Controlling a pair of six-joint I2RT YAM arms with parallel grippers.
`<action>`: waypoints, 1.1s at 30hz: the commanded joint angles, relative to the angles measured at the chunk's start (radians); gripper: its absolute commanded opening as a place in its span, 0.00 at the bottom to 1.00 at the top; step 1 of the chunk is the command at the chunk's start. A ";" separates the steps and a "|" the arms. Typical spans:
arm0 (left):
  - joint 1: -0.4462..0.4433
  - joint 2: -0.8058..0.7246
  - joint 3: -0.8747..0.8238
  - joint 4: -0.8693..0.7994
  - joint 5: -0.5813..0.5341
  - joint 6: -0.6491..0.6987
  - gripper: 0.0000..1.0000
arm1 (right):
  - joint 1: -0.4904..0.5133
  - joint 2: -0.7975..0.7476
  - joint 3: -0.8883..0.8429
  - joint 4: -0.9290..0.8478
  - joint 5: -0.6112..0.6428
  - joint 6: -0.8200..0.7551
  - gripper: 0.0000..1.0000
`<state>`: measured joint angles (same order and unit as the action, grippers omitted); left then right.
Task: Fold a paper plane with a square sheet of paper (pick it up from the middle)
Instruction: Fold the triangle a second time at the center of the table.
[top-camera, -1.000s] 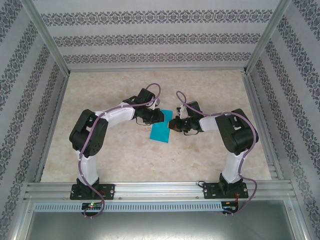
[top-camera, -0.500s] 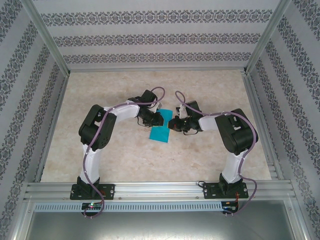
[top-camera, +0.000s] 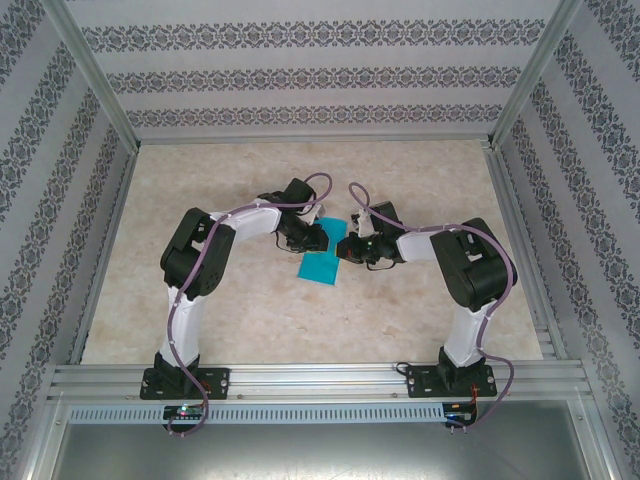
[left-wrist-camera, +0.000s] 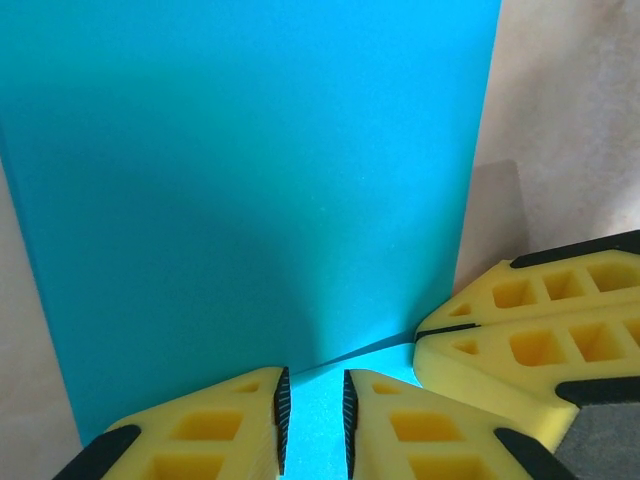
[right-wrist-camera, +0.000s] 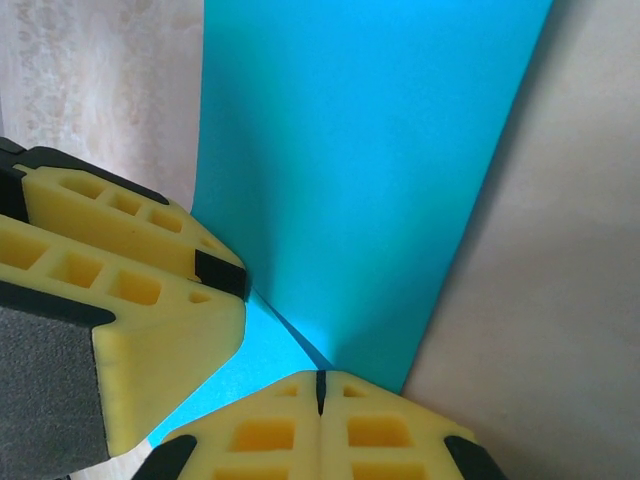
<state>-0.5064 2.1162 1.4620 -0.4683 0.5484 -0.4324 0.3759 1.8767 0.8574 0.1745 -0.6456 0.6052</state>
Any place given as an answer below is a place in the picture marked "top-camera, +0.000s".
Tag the aluminium mounting rail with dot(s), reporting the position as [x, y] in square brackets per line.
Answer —
[320, 382]

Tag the aluminium frame post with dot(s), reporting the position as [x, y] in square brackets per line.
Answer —
[535, 70]
[95, 75]

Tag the grey metal sheet panel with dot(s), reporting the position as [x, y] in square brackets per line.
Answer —
[320, 455]

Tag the aluminium lower frame strut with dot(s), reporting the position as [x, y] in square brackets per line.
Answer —
[40, 440]
[600, 440]

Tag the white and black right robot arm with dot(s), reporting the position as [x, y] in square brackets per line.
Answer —
[480, 270]

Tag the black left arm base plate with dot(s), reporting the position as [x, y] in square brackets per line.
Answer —
[220, 382]

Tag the aluminium frame cross beam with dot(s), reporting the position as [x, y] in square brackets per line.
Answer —
[315, 139]

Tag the aluminium table side rail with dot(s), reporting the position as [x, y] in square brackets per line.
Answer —
[107, 240]
[515, 225]

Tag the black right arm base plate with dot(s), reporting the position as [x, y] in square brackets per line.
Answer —
[420, 382]

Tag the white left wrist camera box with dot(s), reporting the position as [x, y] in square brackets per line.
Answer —
[318, 211]

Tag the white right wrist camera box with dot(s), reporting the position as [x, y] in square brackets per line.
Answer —
[361, 220]

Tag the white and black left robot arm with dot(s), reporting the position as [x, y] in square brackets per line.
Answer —
[250, 225]

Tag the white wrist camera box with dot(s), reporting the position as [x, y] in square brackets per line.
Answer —
[361, 220]
[318, 211]

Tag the blue paper sheet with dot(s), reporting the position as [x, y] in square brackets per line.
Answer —
[320, 270]

